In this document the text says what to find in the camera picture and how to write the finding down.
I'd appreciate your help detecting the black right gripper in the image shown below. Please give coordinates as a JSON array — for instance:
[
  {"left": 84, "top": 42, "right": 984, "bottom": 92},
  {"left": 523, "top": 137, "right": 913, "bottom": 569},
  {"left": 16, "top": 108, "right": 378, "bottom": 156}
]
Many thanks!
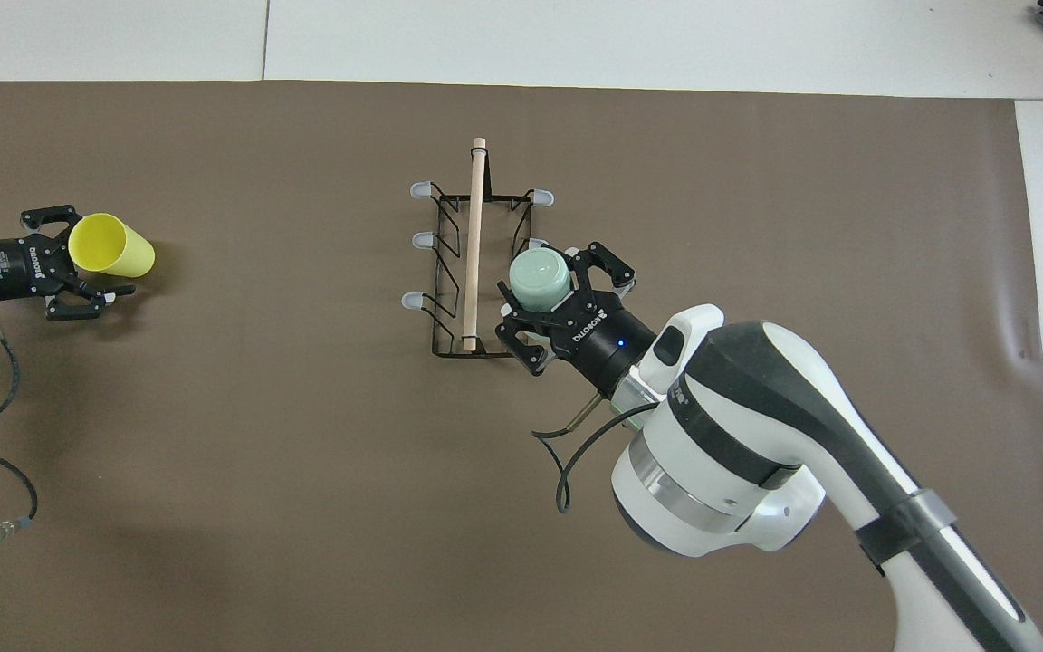
[{"left": 496, "top": 243, "right": 658, "bottom": 395}]

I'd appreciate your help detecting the brown table mat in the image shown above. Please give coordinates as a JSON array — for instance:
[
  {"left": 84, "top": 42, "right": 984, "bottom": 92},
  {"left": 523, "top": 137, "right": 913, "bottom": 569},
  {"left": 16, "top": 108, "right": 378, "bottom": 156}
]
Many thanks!
[{"left": 0, "top": 80, "right": 1043, "bottom": 652}]

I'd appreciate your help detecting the yellow plastic cup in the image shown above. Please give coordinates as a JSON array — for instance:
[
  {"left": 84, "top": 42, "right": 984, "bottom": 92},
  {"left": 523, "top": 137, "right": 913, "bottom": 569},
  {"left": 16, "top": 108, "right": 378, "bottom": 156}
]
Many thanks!
[{"left": 68, "top": 213, "right": 157, "bottom": 279}]

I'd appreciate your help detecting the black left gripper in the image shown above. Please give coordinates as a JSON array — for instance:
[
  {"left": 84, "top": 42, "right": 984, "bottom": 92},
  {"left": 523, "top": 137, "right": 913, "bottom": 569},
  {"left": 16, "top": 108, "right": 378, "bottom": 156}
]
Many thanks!
[{"left": 0, "top": 206, "right": 136, "bottom": 322}]

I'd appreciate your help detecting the black wire cup rack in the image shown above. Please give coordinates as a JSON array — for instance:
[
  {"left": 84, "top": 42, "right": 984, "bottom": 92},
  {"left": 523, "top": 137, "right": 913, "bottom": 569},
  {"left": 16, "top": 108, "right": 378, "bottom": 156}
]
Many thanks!
[{"left": 401, "top": 138, "right": 556, "bottom": 360}]

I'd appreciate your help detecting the pale green plastic cup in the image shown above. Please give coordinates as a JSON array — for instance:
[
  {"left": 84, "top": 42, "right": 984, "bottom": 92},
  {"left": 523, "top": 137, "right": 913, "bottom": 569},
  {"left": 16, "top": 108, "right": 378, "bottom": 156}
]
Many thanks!
[{"left": 509, "top": 249, "right": 575, "bottom": 313}]

